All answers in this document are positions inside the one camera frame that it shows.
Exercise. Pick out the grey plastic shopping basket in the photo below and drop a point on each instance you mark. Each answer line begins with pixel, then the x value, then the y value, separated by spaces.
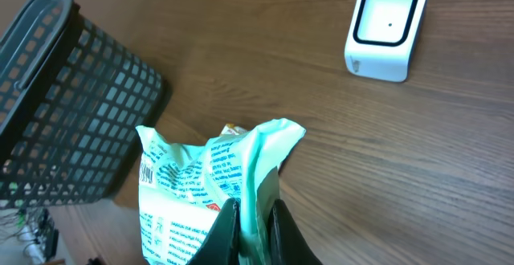
pixel 71 100

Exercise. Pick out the teal wet wipes pack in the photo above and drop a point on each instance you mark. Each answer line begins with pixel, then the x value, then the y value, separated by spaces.
pixel 183 187

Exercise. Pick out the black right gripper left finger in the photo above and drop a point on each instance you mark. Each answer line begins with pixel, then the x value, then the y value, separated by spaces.
pixel 221 246

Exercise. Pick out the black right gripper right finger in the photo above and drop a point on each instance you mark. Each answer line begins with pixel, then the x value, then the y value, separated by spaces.
pixel 287 245

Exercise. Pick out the white barcode scanner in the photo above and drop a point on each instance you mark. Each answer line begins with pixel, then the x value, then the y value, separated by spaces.
pixel 381 38

